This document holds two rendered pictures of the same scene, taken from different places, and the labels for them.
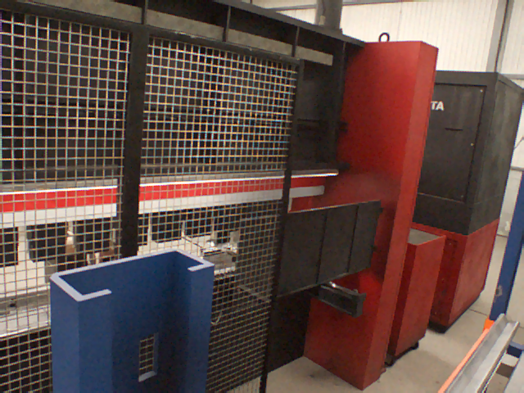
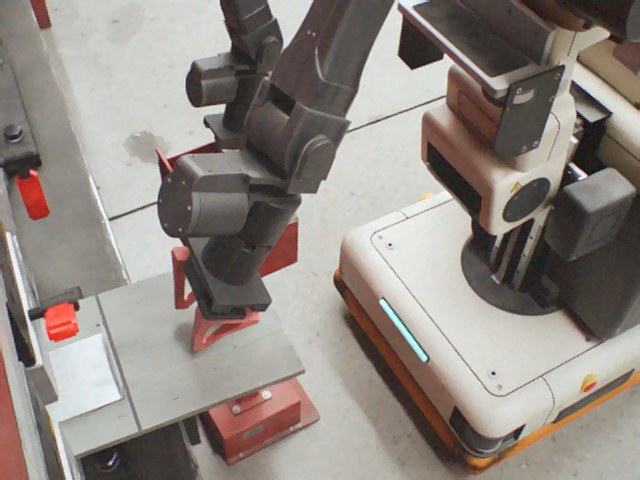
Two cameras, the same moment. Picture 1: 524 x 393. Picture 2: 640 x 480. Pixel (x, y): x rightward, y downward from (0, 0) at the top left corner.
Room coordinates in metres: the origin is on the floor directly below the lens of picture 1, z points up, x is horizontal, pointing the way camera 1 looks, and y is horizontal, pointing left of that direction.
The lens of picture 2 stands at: (2.76, -0.09, 1.71)
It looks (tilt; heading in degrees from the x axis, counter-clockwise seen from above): 49 degrees down; 109
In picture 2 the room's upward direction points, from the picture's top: 2 degrees clockwise
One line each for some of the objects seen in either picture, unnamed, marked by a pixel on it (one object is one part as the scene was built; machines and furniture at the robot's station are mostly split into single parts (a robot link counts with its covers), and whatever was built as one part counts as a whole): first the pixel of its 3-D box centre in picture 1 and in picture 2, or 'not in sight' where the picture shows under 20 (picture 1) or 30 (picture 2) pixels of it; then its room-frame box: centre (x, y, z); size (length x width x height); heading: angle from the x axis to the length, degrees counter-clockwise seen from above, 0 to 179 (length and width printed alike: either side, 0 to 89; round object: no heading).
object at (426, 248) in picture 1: (390, 291); not in sight; (3.16, -1.15, 0.50); 0.50 x 0.50 x 1.00; 44
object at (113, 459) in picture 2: not in sight; (105, 457); (2.45, 0.17, 0.91); 0.03 x 0.03 x 0.02
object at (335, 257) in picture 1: (318, 248); not in sight; (2.16, -0.35, 1.12); 1.13 x 0.02 x 0.44; 134
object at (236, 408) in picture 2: not in sight; (243, 389); (2.36, 0.69, 0.13); 0.10 x 0.10 x 0.01; 50
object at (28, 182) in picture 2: not in sight; (23, 186); (2.31, 0.33, 1.13); 0.04 x 0.02 x 0.10; 44
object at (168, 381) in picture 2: (205, 241); (160, 345); (2.47, 0.28, 1.00); 0.26 x 0.18 x 0.01; 44
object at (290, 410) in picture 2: not in sight; (256, 397); (2.38, 0.71, 0.06); 0.25 x 0.20 x 0.12; 50
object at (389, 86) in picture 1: (347, 213); not in sight; (2.92, -0.65, 1.15); 0.85 x 0.25 x 2.30; 44
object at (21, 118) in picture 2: not in sight; (6, 104); (1.99, 0.65, 0.89); 0.30 x 0.05 x 0.03; 134
